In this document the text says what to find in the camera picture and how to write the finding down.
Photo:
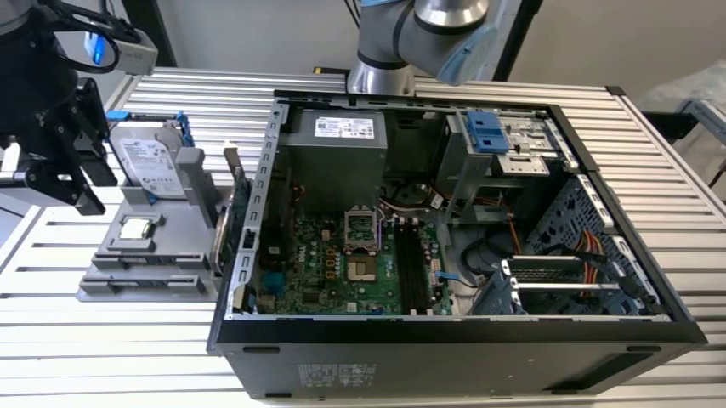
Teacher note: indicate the CPU socket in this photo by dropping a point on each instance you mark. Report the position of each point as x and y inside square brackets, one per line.
[363, 268]

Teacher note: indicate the hard disk in blue carrier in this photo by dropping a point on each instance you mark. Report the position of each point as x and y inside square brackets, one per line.
[149, 161]

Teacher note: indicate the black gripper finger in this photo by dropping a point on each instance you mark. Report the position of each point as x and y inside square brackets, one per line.
[56, 183]
[85, 127]

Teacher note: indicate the perforated disk bay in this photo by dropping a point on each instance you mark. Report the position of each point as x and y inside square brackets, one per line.
[544, 265]

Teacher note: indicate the grey parts rack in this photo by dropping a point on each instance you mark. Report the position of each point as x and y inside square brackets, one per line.
[169, 229]

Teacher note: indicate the silver CPU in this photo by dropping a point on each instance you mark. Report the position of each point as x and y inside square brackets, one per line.
[134, 229]

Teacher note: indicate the blue drive bay latch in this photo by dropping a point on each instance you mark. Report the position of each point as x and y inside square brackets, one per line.
[484, 132]

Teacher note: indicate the round black fan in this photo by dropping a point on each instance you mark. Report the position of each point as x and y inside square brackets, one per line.
[409, 194]

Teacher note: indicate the grey power supply unit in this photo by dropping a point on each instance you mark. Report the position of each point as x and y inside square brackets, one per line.
[335, 170]

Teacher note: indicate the yellow tipped black connector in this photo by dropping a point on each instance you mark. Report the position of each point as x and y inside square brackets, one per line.
[328, 70]

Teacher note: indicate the black box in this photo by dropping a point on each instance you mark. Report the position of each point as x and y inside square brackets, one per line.
[668, 125]

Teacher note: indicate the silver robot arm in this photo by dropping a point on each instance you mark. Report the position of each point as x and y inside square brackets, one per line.
[391, 38]

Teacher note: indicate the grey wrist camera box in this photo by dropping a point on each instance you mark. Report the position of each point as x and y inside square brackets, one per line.
[133, 53]

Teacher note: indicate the optical drive bay cage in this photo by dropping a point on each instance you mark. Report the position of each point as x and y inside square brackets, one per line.
[522, 168]

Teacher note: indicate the green motherboard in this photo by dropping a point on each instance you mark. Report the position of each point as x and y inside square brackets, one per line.
[305, 272]

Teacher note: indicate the black upright post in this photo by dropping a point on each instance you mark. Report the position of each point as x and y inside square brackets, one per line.
[522, 38]
[159, 25]

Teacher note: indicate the black PC case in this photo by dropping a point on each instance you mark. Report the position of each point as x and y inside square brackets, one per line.
[396, 365]

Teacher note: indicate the green graphics card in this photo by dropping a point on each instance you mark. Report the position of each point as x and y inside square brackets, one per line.
[240, 200]

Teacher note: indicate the RAM stick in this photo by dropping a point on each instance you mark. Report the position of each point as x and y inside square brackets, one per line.
[146, 256]
[141, 281]

